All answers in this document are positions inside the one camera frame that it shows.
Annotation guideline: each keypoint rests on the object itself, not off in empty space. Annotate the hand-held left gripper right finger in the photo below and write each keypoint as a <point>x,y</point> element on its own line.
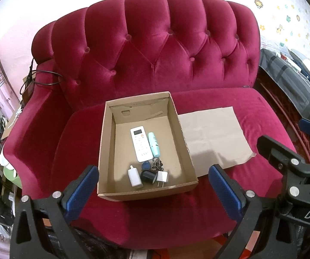
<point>225,191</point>

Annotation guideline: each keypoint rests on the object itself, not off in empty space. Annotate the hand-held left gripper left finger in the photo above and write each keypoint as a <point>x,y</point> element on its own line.
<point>82,191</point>

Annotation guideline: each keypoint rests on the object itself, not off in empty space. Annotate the white small bottle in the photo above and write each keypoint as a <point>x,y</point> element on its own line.
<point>134,178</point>

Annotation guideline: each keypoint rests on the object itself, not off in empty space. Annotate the brown cardboard box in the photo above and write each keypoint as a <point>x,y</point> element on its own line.
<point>144,193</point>

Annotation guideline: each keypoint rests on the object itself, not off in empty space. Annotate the small white charger plug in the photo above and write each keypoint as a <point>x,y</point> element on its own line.
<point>161,177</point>

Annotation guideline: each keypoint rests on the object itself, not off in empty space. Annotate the black round glossy container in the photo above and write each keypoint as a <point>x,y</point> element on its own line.
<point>148,176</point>

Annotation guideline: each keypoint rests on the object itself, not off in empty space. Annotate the blue key fob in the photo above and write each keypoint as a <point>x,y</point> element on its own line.
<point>146,165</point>

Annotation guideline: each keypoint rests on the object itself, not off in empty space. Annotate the light blue tube bottle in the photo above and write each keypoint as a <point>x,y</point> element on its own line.
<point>153,143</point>

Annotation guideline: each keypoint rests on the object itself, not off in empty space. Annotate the orange package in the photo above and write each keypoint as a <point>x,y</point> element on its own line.
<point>235,244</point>

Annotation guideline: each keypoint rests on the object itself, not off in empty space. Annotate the brown paper sheet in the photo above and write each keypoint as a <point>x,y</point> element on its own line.
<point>214,135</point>

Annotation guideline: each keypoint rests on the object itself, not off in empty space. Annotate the grey striped cloth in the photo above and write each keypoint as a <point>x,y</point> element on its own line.
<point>284,70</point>

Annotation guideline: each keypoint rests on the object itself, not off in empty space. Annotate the green plastic container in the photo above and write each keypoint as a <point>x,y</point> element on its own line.
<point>10,175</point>

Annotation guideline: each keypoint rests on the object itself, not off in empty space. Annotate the white remote control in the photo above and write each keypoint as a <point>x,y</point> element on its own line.
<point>141,145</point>

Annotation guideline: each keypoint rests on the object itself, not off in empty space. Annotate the red velvet tufted sofa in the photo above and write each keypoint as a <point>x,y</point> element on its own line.
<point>157,45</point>

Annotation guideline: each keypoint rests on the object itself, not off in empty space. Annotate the star printed wall sheet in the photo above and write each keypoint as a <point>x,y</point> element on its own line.
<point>279,10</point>

